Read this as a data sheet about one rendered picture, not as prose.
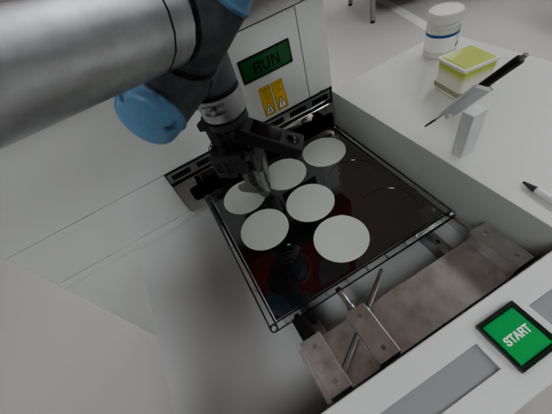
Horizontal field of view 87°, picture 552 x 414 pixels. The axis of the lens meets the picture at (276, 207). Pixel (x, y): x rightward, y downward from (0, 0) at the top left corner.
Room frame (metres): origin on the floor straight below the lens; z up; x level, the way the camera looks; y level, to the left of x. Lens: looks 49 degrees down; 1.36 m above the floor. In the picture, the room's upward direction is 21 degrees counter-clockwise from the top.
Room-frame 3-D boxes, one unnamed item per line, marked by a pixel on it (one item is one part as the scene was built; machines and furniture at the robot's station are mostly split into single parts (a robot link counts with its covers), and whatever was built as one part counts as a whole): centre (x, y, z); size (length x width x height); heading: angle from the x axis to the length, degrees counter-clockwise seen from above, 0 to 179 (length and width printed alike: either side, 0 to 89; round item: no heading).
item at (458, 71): (0.47, -0.44, 1.00); 0.07 x 0.07 x 0.07; 2
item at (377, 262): (0.21, -0.10, 0.90); 0.38 x 0.01 x 0.01; 102
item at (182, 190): (0.59, -0.01, 0.89); 0.44 x 0.02 x 0.10; 102
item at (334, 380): (0.10, 0.02, 0.89); 0.08 x 0.03 x 0.03; 12
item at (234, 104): (0.45, 0.02, 1.13); 0.08 x 0.08 x 0.05
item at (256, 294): (0.35, 0.11, 0.90); 0.37 x 0.01 x 0.01; 12
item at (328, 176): (0.38, -0.07, 0.90); 0.34 x 0.34 x 0.01; 12
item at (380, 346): (0.11, -0.06, 0.89); 0.08 x 0.03 x 0.03; 12
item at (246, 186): (0.44, 0.03, 0.95); 0.06 x 0.03 x 0.09; 66
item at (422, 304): (0.13, -0.14, 0.87); 0.36 x 0.08 x 0.03; 102
